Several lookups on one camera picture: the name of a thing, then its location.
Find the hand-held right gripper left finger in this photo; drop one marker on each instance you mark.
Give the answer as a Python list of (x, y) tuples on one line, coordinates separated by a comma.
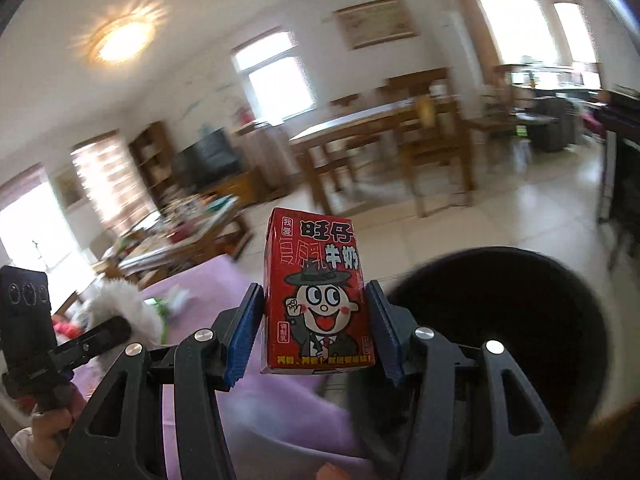
[(240, 350)]

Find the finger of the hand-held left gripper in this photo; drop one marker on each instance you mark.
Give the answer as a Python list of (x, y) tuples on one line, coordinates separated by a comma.
[(100, 335)]

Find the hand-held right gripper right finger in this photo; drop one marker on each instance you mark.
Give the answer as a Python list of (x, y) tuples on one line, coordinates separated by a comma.
[(387, 340)]

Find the red milk carton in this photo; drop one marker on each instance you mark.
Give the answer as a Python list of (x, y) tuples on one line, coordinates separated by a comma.
[(315, 285)]

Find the black trash bin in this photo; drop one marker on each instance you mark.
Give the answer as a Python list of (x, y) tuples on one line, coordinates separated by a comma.
[(500, 295)]

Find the person's left forearm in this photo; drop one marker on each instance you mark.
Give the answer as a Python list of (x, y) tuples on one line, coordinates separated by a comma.
[(30, 452)]

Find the person's left hand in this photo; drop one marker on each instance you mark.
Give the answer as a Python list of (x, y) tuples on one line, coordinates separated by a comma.
[(50, 430)]

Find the purple tablecloth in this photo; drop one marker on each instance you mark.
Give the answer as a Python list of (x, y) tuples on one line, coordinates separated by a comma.
[(210, 285)]

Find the green snack wrapper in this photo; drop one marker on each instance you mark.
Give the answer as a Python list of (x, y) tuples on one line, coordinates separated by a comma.
[(165, 302)]

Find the large bright window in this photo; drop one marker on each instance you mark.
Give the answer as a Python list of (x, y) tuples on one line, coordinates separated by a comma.
[(35, 230)]

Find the wooden coffee table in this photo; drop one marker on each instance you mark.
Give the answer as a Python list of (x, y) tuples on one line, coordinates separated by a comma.
[(190, 240)]

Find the small framed picture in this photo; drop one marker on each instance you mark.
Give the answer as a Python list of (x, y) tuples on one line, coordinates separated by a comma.
[(70, 187)]

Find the window with striped blinds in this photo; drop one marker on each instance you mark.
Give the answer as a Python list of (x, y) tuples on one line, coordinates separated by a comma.
[(110, 180)]

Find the wooden television stand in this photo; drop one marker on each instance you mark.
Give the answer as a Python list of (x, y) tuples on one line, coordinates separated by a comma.
[(235, 190)]

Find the wooden bookshelf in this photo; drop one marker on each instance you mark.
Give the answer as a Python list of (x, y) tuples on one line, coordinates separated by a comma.
[(150, 160)]

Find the tall wooden stand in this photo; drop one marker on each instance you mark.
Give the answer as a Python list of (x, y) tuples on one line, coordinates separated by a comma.
[(257, 155)]

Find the wooden dining chair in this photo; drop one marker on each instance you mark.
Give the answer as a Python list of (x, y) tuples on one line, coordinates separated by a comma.
[(435, 150)]

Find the black television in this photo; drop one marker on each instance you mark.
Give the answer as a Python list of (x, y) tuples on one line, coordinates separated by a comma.
[(212, 155)]

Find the wooden dining table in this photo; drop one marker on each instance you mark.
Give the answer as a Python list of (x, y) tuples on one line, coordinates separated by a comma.
[(360, 120)]

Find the dark grey stool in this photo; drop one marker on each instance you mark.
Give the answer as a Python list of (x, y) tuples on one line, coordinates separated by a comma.
[(550, 125)]

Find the white framed window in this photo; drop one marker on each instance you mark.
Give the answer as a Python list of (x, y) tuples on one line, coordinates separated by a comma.
[(277, 80)]

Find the black piano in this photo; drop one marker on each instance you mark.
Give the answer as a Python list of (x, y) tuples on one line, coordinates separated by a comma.
[(622, 170)]

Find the round ceiling lamp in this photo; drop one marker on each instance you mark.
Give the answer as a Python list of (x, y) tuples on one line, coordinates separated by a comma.
[(120, 35)]

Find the white standing air conditioner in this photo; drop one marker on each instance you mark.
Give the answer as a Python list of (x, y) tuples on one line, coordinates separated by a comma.
[(456, 55)]

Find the wide framed picture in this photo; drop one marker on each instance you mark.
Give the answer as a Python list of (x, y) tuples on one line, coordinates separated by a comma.
[(375, 22)]

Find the wooden door frame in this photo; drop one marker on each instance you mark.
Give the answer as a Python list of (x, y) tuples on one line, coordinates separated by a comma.
[(465, 25)]

